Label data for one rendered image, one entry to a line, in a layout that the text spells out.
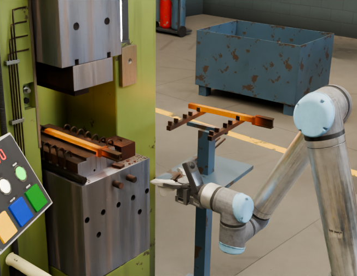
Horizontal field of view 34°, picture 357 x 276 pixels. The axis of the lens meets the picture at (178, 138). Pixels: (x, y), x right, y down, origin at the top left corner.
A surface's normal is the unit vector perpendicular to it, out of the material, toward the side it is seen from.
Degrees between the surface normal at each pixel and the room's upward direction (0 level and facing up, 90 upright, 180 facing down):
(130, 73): 90
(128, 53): 90
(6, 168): 60
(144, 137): 90
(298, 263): 0
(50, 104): 90
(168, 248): 0
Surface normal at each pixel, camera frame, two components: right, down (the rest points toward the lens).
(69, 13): 0.77, 0.24
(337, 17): -0.68, 0.26
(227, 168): 0.02, -0.93
